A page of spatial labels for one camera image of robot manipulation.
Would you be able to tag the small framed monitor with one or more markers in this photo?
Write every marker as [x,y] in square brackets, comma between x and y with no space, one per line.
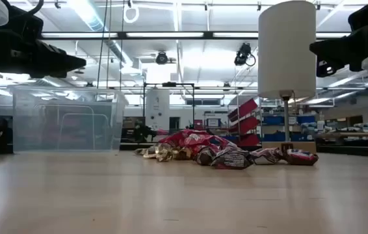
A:
[213,122]

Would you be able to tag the white shade wooden base lamp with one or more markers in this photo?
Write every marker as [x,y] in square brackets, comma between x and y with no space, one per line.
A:
[286,48]

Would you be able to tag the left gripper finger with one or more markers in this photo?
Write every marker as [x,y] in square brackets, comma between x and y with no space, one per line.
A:
[63,60]
[54,74]

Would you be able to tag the white column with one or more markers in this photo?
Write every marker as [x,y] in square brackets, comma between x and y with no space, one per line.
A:
[157,107]

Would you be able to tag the wooden workbench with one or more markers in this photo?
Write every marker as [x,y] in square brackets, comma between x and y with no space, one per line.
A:
[349,134]

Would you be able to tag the black overhead light bar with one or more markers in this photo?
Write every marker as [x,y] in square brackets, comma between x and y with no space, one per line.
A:
[122,35]

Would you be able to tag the blue storage bin shelf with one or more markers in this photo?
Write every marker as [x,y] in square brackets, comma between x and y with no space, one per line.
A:
[273,120]

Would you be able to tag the black metal stand frame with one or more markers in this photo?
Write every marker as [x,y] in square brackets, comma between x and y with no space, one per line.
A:
[169,84]

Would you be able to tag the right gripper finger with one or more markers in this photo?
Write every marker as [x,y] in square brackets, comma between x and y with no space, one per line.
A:
[323,73]
[346,48]

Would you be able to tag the brown Snickers mini bar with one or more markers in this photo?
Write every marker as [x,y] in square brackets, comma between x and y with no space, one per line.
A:
[232,160]
[205,156]
[301,157]
[266,156]

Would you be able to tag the silver ceiling duct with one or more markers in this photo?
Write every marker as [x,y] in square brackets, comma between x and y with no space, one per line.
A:
[89,16]

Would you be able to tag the black hanging camera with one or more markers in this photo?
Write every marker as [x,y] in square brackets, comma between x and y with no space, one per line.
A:
[243,53]
[162,58]

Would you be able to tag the black background robot arm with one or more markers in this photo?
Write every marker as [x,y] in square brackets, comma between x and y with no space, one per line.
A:
[141,131]

